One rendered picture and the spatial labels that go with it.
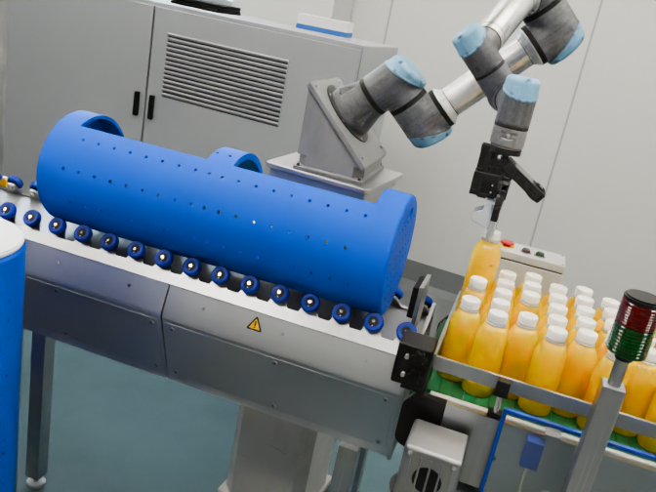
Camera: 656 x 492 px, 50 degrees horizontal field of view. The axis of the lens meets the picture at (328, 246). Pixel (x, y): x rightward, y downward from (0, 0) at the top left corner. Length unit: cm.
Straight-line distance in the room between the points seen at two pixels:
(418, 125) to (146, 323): 89
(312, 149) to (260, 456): 101
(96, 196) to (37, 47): 246
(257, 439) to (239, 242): 94
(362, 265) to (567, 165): 289
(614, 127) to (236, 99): 208
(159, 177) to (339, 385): 62
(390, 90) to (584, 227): 253
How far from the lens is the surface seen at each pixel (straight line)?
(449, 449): 140
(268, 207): 154
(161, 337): 179
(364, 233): 148
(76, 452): 267
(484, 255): 165
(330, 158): 194
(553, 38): 199
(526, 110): 158
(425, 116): 199
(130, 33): 374
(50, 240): 188
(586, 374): 152
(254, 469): 241
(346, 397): 164
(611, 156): 425
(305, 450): 230
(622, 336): 121
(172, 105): 361
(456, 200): 440
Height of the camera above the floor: 160
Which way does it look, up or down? 19 degrees down
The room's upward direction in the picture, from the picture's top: 11 degrees clockwise
